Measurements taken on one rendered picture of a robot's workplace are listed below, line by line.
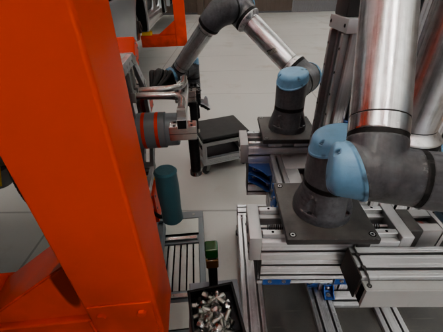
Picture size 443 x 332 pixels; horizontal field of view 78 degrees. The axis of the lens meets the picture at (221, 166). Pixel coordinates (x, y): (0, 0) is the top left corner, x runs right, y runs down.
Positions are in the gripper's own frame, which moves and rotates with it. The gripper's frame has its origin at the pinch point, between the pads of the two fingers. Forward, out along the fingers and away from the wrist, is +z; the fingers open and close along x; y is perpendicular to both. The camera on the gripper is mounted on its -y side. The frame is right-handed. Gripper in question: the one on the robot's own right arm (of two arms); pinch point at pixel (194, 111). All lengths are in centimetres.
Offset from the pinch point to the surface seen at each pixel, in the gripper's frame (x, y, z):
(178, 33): -20, -19, -334
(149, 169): -22.0, -20.9, 15.6
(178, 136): -5.0, 9.7, 41.5
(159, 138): -13.2, 2.6, 29.1
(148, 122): -16.6, 7.9, 26.3
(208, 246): 3, -16, 66
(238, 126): 35, -49, -81
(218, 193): 14, -83, -37
